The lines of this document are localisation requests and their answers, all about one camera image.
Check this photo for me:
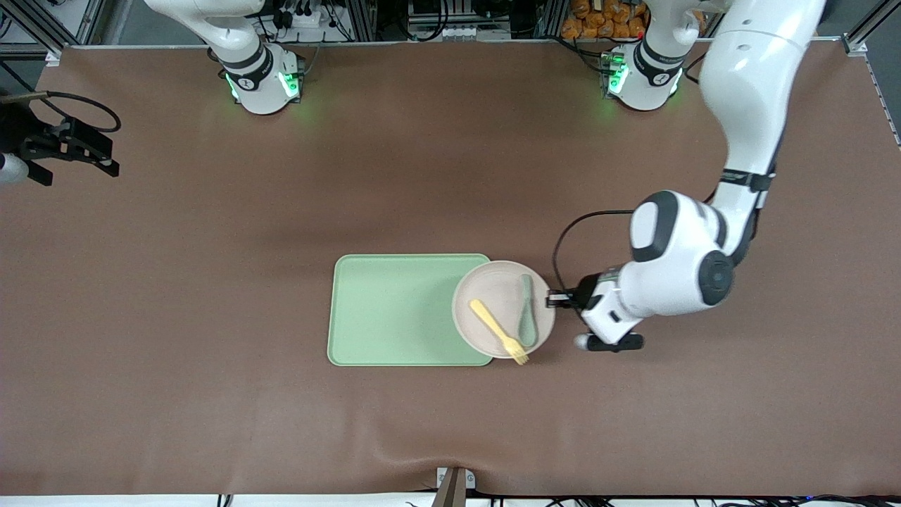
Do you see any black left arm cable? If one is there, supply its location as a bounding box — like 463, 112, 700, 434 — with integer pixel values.
552, 209, 638, 293

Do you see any pale pink round plate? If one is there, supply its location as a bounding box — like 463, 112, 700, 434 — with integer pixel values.
451, 261, 557, 360

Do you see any orange packaged snacks pile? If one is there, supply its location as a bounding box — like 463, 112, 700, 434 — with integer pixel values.
560, 0, 706, 40

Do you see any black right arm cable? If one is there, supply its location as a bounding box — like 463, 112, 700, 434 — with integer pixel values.
0, 90, 122, 135

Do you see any yellow plastic fork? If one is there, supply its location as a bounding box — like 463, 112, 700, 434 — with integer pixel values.
470, 299, 530, 365

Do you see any brown table cover cloth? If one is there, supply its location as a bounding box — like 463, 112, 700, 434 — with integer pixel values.
0, 39, 901, 498

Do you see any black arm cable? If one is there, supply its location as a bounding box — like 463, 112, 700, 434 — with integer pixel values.
552, 209, 638, 293
0, 90, 122, 135

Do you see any aluminium frame post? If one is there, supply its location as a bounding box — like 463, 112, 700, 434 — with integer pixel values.
0, 0, 65, 65
842, 0, 901, 57

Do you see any light green rectangular tray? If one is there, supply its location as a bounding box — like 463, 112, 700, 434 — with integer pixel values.
327, 253, 495, 368

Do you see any grey-green plastic spoon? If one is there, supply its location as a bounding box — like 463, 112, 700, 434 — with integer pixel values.
517, 274, 539, 348

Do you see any white power strip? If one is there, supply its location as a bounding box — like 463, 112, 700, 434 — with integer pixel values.
284, 6, 333, 30

